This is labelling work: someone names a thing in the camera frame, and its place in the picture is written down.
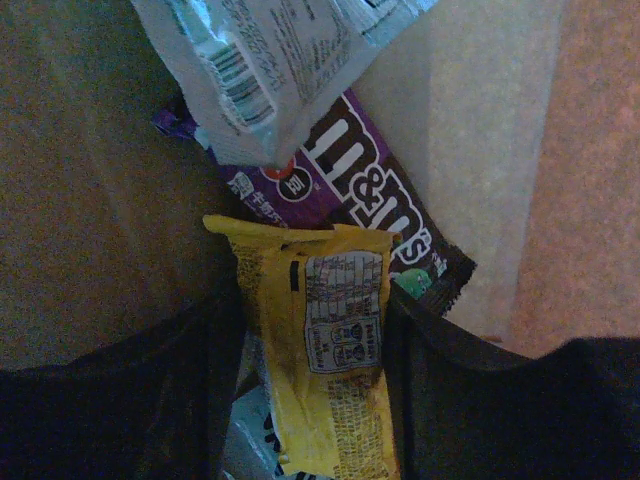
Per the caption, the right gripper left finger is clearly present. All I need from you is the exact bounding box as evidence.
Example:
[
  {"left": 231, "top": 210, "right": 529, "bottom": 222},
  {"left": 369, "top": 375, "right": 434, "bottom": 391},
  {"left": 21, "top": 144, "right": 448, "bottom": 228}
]
[{"left": 1, "top": 272, "right": 246, "bottom": 479}]

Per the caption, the red brown paper bag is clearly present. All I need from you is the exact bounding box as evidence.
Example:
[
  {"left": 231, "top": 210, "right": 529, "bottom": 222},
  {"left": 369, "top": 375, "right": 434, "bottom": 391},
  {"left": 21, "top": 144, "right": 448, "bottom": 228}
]
[{"left": 1, "top": 1, "right": 639, "bottom": 369}]

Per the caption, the purple brown M&M's packet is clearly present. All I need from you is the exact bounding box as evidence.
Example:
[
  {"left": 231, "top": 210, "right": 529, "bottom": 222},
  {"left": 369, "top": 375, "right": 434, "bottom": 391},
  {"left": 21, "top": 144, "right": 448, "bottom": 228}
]
[{"left": 152, "top": 89, "right": 477, "bottom": 319}]

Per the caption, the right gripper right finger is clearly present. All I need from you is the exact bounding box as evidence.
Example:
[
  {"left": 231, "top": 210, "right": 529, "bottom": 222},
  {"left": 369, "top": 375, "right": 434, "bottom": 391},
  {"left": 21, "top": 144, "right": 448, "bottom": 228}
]
[{"left": 384, "top": 287, "right": 639, "bottom": 479}]

